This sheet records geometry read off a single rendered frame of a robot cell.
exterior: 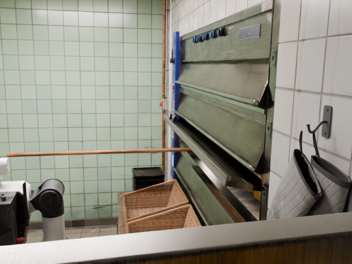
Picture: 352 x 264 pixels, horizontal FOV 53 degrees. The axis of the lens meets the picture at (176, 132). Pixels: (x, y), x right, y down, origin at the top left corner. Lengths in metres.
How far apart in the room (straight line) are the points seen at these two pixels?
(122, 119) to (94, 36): 0.93
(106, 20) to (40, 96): 1.07
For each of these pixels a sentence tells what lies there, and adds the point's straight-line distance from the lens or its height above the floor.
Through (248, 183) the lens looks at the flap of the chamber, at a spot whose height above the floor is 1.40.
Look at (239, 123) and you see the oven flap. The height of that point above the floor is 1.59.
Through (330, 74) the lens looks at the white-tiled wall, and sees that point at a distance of 1.04.
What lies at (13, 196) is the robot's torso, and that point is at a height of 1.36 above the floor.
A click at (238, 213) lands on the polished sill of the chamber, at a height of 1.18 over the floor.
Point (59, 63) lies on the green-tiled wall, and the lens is 4.01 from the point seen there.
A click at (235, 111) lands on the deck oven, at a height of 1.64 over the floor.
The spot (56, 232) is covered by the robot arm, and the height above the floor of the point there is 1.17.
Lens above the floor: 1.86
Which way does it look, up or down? 11 degrees down
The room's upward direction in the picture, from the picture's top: 1 degrees clockwise
